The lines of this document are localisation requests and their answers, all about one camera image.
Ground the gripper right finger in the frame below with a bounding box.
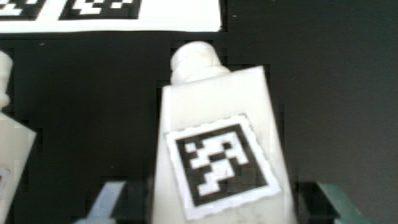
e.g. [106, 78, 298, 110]
[302, 182, 371, 224]

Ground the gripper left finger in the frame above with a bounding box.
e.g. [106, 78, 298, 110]
[72, 181, 126, 224]

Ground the white stool leg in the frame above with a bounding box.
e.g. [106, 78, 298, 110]
[151, 42, 296, 224]
[0, 51, 35, 224]

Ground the white sheet with markers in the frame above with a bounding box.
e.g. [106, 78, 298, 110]
[0, 0, 222, 33]

